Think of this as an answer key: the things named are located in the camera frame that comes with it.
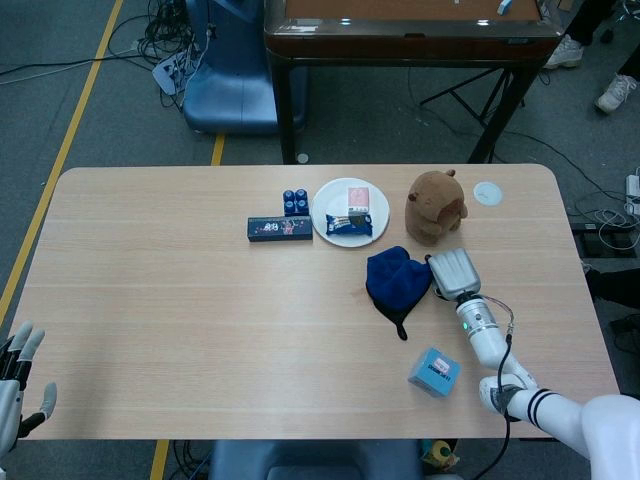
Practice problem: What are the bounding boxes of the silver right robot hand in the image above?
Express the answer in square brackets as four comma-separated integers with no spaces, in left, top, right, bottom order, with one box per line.
[424,248,483,303]

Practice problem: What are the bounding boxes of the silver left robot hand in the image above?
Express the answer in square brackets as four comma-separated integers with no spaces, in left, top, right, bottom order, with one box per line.
[0,321,58,451]

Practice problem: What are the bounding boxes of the blue microfiber cloth black trim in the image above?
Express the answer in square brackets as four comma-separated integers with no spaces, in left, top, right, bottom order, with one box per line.
[365,245,434,342]

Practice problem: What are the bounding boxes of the light blue plastic lid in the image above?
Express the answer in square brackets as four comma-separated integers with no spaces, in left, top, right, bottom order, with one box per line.
[472,180,503,206]

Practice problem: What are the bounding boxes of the brown capybara plush toy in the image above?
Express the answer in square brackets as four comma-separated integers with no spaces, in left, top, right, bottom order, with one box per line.
[404,168,469,246]

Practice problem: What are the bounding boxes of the light blue cardboard cube box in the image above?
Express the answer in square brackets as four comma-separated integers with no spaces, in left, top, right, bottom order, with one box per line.
[407,347,462,399]

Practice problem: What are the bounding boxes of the blue snack packet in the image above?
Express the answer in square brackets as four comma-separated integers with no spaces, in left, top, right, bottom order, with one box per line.
[324,213,374,238]

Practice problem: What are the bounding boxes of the pink white small box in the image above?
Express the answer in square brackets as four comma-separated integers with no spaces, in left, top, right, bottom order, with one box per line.
[346,185,372,216]

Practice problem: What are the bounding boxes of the white round plate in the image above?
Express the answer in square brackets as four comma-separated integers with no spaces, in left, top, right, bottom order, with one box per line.
[312,177,391,249]

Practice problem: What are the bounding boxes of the blue toy building brick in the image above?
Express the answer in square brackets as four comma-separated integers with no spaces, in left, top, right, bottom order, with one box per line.
[281,187,310,217]

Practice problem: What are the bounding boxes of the dark blue long box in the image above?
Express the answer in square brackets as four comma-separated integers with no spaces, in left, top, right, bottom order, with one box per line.
[246,215,314,244]

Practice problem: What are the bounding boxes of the black tripod stand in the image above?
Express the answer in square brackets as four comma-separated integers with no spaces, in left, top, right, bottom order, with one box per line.
[419,67,526,121]

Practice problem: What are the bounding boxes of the white power strip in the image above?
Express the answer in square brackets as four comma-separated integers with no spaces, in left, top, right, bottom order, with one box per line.
[624,173,640,216]

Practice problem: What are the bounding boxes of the blue robot torso base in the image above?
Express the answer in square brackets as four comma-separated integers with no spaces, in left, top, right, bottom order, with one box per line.
[207,439,424,480]

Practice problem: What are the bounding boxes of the brown mahjong table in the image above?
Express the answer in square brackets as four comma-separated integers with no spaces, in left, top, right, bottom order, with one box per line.
[263,0,561,165]

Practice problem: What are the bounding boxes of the white sneaker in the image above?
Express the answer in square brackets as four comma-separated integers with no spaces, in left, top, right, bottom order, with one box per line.
[594,74,639,114]
[543,34,585,70]

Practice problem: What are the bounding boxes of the person's legs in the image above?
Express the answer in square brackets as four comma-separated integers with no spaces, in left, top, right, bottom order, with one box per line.
[564,0,640,81]

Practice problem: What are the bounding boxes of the blue machine base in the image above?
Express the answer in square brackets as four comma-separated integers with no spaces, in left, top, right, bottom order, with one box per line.
[182,0,309,137]

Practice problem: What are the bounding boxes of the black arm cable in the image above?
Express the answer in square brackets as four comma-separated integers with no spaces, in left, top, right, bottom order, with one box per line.
[469,299,517,480]

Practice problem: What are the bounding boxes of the tangled floor cables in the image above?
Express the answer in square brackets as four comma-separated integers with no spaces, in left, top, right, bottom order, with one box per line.
[137,0,211,109]

